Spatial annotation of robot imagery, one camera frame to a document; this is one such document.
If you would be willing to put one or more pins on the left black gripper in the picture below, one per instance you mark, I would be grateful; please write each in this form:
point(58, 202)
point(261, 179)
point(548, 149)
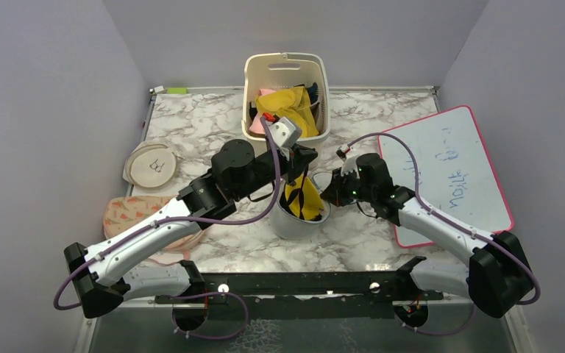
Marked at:
point(295, 160)

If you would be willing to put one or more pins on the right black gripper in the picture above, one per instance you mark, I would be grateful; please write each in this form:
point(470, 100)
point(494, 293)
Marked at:
point(334, 193)

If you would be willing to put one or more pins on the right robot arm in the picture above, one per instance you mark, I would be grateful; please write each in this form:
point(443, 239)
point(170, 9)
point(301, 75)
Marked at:
point(494, 272)

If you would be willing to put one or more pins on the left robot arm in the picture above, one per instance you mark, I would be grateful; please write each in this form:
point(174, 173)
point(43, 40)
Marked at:
point(98, 274)

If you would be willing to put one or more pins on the cream laundry basket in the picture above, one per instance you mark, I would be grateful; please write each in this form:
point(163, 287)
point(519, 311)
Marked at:
point(286, 85)

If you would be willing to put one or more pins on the floral pink laundry bag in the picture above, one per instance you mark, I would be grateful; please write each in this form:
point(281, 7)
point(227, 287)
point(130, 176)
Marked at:
point(123, 213)

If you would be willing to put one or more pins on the pink garment in basket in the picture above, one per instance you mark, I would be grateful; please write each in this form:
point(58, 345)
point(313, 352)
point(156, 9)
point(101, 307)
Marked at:
point(256, 128)

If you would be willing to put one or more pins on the pink framed whiteboard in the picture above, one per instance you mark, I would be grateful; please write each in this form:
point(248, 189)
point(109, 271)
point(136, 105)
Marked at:
point(455, 171)

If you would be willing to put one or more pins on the yellow garment in basket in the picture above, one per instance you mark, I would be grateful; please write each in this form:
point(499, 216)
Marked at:
point(293, 103)

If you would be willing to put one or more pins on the green tape piece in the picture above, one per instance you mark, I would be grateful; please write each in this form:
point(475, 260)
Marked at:
point(176, 90)

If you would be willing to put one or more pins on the dark garment in basket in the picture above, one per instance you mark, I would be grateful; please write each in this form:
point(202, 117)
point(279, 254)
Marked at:
point(315, 99)

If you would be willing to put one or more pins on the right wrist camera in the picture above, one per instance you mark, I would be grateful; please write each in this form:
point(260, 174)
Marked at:
point(349, 156)

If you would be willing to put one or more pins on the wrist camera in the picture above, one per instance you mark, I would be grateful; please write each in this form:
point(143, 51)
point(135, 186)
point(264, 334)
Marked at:
point(285, 132)
point(349, 156)

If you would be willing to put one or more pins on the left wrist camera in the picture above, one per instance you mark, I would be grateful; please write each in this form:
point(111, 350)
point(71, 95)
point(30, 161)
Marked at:
point(285, 132)

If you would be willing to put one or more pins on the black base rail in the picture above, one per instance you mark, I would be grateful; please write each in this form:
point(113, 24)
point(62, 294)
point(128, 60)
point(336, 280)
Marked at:
point(302, 295)

